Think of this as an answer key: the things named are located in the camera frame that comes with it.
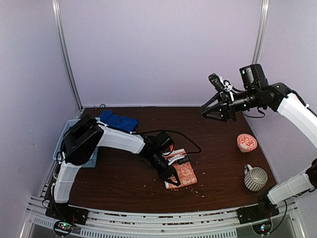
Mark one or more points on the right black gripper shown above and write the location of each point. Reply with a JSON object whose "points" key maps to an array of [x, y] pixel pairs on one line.
{"points": [[225, 99]]}

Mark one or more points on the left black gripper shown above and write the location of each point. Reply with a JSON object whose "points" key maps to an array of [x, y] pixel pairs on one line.
{"points": [[165, 173]]}

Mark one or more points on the orange bunny pattern towel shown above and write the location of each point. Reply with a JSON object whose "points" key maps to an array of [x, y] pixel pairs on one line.
{"points": [[185, 171]]}

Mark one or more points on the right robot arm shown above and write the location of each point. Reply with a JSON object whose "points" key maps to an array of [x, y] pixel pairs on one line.
{"points": [[258, 93]]}

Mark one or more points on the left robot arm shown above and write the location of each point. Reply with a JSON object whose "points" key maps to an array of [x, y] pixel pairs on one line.
{"points": [[111, 137]]}

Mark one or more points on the orange white patterned bowl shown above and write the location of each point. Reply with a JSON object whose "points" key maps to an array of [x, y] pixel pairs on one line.
{"points": [[246, 143]]}

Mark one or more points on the blue towel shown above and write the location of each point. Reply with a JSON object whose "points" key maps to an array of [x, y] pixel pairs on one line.
{"points": [[120, 122]]}

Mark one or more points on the grey striped mug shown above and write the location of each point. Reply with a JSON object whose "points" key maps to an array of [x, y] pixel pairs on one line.
{"points": [[255, 178]]}

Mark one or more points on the light blue plastic basket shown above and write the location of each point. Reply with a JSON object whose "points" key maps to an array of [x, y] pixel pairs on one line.
{"points": [[78, 142]]}

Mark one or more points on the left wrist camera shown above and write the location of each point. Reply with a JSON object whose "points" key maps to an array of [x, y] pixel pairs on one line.
{"points": [[178, 159]]}

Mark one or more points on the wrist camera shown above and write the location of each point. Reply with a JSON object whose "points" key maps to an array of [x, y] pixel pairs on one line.
{"points": [[222, 86], [178, 159]]}

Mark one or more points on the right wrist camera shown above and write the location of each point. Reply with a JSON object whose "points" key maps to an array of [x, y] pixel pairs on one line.
{"points": [[222, 86]]}

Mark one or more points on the front aluminium rail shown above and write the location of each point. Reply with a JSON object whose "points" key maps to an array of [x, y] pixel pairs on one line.
{"points": [[222, 223]]}

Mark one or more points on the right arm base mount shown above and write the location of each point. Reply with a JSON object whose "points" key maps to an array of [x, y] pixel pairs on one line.
{"points": [[259, 217]]}

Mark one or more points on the right aluminium frame post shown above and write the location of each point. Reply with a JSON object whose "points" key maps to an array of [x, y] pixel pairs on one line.
{"points": [[261, 34]]}

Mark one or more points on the aluminium frame post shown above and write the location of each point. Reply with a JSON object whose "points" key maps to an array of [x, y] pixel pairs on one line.
{"points": [[65, 55], [261, 34]]}

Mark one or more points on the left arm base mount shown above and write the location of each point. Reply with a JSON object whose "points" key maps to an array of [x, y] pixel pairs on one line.
{"points": [[67, 221]]}

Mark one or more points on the left aluminium frame post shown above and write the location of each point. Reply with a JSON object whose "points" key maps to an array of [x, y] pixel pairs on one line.
{"points": [[65, 55]]}

